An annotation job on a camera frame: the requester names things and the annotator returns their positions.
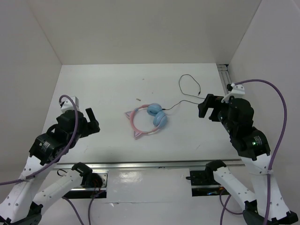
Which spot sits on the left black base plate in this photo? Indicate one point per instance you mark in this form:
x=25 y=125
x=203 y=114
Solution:
x=95 y=186

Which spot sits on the pink blue cat-ear headphones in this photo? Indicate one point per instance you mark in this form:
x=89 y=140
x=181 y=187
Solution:
x=147 y=119

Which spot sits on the aluminium rail at front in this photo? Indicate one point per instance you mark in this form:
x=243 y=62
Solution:
x=141 y=165

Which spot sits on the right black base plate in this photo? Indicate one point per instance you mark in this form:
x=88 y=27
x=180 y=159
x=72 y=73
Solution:
x=201 y=185

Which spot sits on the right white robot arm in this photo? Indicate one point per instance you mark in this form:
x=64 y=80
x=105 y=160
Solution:
x=264 y=205

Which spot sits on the aluminium rail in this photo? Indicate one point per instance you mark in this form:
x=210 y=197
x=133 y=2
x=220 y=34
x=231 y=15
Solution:
x=224 y=76
x=141 y=165

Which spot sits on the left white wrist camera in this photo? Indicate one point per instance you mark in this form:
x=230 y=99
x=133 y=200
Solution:
x=66 y=104

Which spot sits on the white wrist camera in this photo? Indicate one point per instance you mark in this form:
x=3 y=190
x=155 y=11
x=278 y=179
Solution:
x=234 y=91
x=66 y=104

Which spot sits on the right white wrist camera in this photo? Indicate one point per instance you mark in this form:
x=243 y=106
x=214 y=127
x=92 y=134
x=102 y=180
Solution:
x=234 y=91

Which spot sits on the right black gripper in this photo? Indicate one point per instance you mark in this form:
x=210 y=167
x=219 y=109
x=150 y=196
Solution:
x=209 y=101

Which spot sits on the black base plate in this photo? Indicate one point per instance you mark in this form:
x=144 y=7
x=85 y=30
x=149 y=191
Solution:
x=95 y=186
x=201 y=185

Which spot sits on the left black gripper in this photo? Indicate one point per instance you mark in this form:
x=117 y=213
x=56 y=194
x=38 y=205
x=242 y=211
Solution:
x=91 y=126

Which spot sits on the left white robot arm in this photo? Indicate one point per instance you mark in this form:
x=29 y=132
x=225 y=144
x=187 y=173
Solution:
x=26 y=203

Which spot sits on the aluminium rail at right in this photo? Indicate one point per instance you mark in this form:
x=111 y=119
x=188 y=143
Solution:
x=224 y=76

